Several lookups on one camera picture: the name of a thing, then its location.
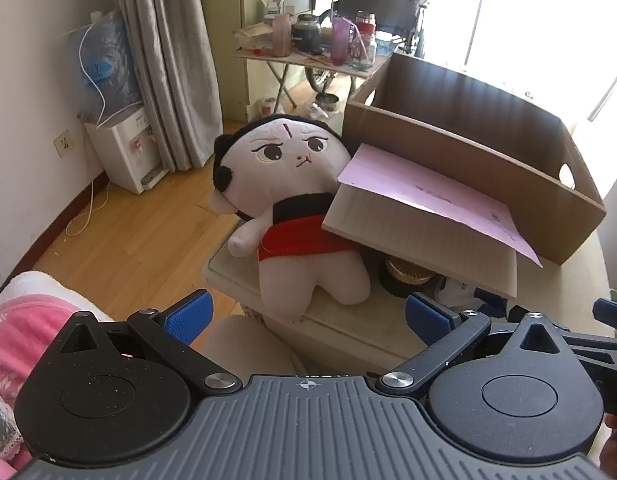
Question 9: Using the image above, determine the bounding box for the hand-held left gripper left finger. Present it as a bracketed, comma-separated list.
[58, 289, 242, 397]

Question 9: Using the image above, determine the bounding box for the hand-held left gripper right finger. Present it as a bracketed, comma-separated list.
[377, 292, 577, 397]

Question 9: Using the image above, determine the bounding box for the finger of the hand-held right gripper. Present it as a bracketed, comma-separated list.
[476, 289, 525, 322]
[593, 297, 617, 333]

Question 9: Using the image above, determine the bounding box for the white teal wipes packet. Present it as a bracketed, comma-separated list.
[436, 275, 489, 311]

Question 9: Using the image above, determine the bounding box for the black tape roll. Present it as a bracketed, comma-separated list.
[377, 255, 440, 300]

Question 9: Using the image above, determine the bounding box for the pink notebook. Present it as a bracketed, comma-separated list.
[322, 142, 543, 300]

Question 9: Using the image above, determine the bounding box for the brown cardboard box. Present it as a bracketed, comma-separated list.
[341, 52, 608, 266]

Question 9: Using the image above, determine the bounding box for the white plush doll red skirt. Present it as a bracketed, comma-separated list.
[208, 114, 372, 318]

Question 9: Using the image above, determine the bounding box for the pink floral blanket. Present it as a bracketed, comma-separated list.
[0, 270, 114, 480]

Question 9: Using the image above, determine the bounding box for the white water dispenser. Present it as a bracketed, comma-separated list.
[83, 105, 170, 195]

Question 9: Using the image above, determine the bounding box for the grey curtain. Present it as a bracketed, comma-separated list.
[119, 0, 224, 173]

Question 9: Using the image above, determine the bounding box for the water bottle under plastic bag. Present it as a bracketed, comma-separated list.
[63, 10, 144, 126]

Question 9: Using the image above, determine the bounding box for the clear glass jar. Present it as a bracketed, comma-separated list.
[356, 32, 378, 68]

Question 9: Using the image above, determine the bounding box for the wooden folding table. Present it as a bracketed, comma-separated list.
[232, 42, 394, 111]

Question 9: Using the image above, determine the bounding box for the purple plastic cup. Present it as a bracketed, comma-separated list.
[330, 16, 350, 65]

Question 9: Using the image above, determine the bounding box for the red lid jar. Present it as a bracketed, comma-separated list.
[355, 10, 378, 36]

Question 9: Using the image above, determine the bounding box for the dark glass jar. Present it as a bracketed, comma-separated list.
[291, 14, 323, 55]

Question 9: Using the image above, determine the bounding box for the thin white power cord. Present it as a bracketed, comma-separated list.
[64, 172, 114, 238]

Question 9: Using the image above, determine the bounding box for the white cable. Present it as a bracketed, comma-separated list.
[78, 12, 106, 126]

